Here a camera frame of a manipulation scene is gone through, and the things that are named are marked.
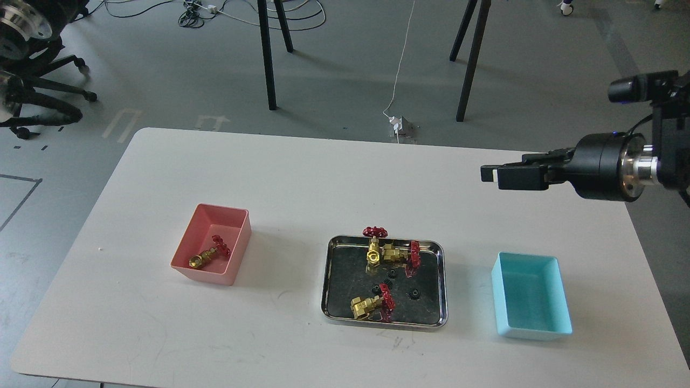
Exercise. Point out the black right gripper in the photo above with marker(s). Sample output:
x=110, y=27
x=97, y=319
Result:
x=598, y=167

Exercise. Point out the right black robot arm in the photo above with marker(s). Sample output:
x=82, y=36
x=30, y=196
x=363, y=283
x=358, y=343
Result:
x=664, y=160

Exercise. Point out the brass valve red handwheel top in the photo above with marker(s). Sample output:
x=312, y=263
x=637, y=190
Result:
x=375, y=234

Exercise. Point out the brass valve red handwheel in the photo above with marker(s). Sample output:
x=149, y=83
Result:
x=382, y=301
x=375, y=234
x=407, y=257
x=219, y=249

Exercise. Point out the stainless steel tray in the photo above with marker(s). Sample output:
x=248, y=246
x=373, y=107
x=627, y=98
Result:
x=347, y=276

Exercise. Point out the brass valve red handwheel bottom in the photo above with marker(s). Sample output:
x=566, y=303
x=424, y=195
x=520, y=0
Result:
x=382, y=301

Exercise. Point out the light blue plastic box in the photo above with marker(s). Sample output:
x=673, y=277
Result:
x=529, y=298

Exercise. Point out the black table leg left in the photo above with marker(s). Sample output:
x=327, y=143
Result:
x=267, y=54

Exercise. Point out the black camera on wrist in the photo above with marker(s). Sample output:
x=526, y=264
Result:
x=642, y=87

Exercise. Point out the black table leg right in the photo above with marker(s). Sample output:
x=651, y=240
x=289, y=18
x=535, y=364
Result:
x=480, y=9

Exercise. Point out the white power adapter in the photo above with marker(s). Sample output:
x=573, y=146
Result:
x=402, y=130

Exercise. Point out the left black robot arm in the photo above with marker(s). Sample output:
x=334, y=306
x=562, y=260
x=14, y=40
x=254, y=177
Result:
x=354, y=63

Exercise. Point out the black table leg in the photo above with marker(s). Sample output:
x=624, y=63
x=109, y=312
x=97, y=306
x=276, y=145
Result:
x=267, y=54
x=480, y=9

